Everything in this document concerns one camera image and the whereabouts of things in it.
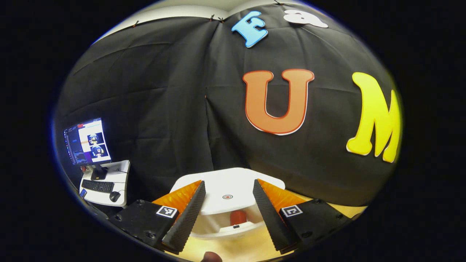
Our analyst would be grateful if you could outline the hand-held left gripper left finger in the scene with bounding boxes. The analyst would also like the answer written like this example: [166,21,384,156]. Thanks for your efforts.
[108,180,206,255]

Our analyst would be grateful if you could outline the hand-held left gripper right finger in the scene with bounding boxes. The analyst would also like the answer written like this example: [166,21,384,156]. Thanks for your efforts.
[253,178,353,255]

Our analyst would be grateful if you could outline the red pop can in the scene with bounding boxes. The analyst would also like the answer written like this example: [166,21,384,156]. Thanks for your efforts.
[230,210,248,226]

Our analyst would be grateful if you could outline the white desktop garbage bin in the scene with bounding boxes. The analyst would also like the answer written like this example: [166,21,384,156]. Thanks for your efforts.
[169,167,286,241]

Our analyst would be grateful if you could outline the white side table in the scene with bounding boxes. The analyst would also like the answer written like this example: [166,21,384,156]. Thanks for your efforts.
[79,160,131,207]

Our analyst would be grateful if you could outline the black keyboard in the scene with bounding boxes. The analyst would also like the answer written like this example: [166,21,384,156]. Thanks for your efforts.
[81,179,115,194]

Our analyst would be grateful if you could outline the black backdrop cloth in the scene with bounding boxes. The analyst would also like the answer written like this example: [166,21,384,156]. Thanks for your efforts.
[55,3,403,208]

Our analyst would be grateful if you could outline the computer monitor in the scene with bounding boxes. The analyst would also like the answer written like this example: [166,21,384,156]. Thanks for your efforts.
[63,117,113,181]

